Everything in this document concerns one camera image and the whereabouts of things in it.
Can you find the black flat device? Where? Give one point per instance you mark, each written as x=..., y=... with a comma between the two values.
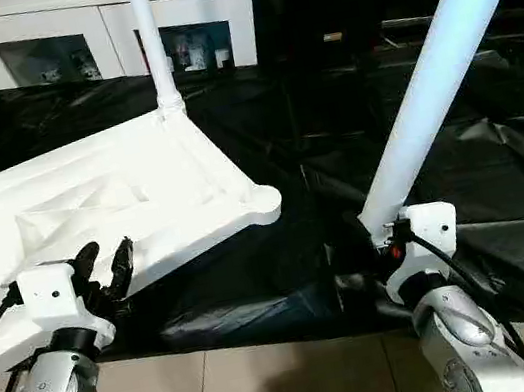
x=410, y=25

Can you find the white glass-door cabinet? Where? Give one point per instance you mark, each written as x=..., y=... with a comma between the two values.
x=90, y=28

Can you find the small yellow label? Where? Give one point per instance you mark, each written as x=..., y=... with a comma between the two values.
x=333, y=37

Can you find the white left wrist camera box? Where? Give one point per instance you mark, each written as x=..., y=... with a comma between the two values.
x=51, y=294

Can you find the white plastic table top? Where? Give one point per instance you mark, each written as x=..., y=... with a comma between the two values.
x=89, y=196

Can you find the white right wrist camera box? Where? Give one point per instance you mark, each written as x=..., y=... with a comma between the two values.
x=426, y=233

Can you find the white plastic table leg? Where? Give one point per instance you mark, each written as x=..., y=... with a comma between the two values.
x=152, y=43
x=442, y=63

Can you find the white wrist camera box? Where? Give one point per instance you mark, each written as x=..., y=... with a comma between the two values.
x=426, y=233
x=51, y=294

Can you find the black work mat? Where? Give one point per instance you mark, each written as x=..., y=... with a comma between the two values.
x=371, y=238

